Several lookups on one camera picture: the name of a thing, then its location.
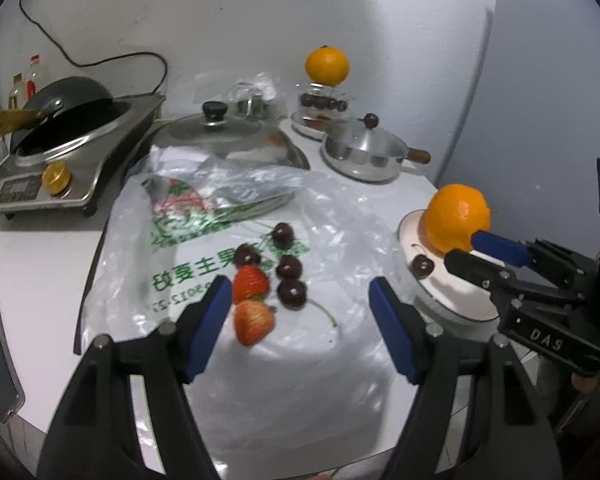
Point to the small white bowl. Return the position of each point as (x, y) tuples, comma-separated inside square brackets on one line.
[(302, 127)]

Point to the steel induction cooker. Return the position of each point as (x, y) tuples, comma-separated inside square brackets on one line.
[(105, 160)]

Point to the white plate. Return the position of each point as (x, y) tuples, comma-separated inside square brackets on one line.
[(455, 295)]

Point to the dark cherry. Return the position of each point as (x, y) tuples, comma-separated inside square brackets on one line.
[(292, 294), (422, 266), (289, 267), (246, 256), (282, 235)]

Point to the large steel pot lid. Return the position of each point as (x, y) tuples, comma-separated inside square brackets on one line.
[(230, 135)]

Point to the white paper slip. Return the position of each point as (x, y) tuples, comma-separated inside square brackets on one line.
[(180, 160)]

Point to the black wok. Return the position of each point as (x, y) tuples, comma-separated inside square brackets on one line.
[(75, 91)]

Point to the red strawberry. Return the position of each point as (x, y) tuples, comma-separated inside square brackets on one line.
[(250, 284), (253, 321)]

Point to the small steel cup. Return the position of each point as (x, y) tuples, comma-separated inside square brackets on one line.
[(245, 106), (261, 106)]

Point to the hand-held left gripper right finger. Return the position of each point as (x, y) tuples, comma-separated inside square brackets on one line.
[(395, 330)]

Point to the printed clear plastic bag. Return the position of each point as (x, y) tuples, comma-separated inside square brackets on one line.
[(300, 385)]

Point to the crumpled clear bag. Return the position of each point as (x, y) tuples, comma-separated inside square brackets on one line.
[(215, 90)]

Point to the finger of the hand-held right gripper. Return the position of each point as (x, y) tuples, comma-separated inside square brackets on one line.
[(475, 269), (500, 249)]

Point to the small steel saucepan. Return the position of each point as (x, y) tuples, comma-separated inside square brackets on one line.
[(365, 160)]

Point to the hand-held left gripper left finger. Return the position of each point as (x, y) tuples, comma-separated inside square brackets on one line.
[(210, 320)]

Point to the large orange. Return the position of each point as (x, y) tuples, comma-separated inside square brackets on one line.
[(450, 215)]

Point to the heap of boxed cherries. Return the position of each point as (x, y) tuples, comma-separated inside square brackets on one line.
[(312, 101)]

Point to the orange with green stem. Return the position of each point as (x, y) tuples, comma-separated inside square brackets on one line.
[(326, 66)]

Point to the clear plastic fruit box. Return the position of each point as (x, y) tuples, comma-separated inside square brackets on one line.
[(302, 89)]

